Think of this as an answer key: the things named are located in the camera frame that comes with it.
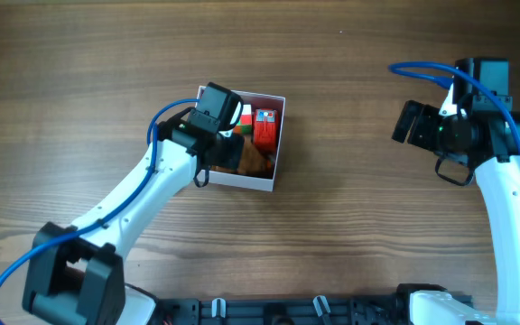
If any brown plush bear with orange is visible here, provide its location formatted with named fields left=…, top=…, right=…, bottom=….
left=211, top=140, right=274, bottom=177

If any colourful puzzle cube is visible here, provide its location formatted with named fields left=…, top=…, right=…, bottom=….
left=233, top=104, right=254, bottom=135

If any red toy truck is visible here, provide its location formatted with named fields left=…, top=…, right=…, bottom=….
left=253, top=109, right=279, bottom=152

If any white cardboard box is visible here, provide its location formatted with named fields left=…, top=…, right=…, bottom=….
left=209, top=90, right=286, bottom=192

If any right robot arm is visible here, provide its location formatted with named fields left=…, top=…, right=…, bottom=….
left=392, top=100, right=520, bottom=324

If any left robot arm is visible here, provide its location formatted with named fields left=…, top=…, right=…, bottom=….
left=22, top=108, right=244, bottom=324

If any right blue cable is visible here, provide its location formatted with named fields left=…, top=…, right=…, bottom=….
left=388, top=60, right=520, bottom=281

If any blue cable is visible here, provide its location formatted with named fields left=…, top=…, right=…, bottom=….
left=388, top=60, right=520, bottom=281
left=0, top=97, right=200, bottom=325

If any left blue cable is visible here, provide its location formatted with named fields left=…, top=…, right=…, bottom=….
left=0, top=97, right=200, bottom=325

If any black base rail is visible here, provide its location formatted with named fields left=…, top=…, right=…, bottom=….
left=149, top=293, right=412, bottom=325

